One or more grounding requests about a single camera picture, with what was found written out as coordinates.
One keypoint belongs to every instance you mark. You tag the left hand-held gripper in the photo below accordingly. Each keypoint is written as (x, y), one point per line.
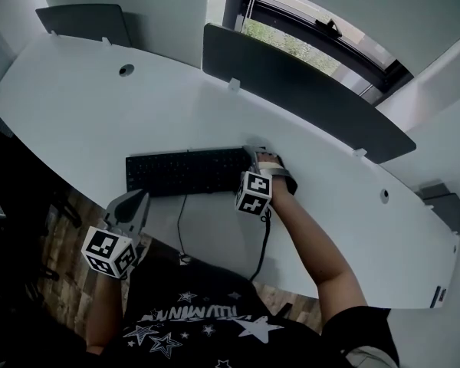
(107, 251)

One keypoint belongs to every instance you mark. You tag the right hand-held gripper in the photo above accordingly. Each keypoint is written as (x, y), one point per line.
(255, 192)

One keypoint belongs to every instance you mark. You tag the black keyboard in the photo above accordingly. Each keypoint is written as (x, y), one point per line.
(184, 171)

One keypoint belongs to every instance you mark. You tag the person's left forearm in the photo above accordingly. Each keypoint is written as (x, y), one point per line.
(103, 313)

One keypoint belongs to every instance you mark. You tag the person's right forearm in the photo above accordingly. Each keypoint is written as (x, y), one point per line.
(310, 244)

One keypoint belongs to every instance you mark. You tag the person's right hand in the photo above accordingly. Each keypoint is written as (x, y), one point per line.
(268, 159)

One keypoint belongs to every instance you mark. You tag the wide dark desk divider panel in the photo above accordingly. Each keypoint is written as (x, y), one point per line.
(291, 90)

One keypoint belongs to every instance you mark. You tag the black star-print shirt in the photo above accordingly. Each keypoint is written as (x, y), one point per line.
(214, 301)

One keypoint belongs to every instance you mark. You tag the grey roller blind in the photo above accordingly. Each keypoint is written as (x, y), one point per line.
(368, 6)

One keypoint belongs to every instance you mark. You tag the small black remote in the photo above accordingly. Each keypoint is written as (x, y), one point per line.
(436, 296)

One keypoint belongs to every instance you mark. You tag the small dark red device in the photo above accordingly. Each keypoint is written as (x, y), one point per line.
(443, 295)

